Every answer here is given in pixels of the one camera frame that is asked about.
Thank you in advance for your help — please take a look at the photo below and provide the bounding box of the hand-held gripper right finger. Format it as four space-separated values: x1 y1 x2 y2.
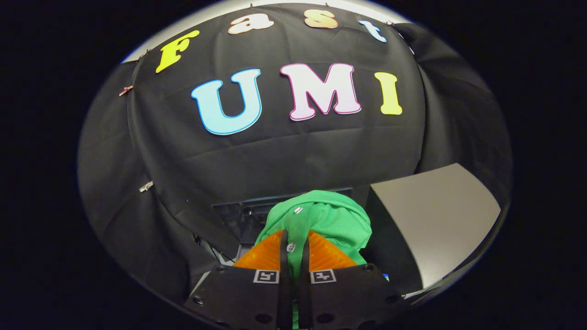
298 229 409 330

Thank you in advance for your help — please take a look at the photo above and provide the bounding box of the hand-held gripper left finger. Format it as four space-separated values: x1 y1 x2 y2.
183 229 294 330

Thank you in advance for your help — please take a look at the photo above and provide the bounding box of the green polo shirt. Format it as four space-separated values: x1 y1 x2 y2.
254 190 373 330

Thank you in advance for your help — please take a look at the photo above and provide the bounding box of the black backdrop cloth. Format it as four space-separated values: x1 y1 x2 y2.
78 2 513 317

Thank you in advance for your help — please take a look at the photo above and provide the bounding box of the grey and white cabinet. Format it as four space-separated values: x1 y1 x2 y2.
362 163 501 296

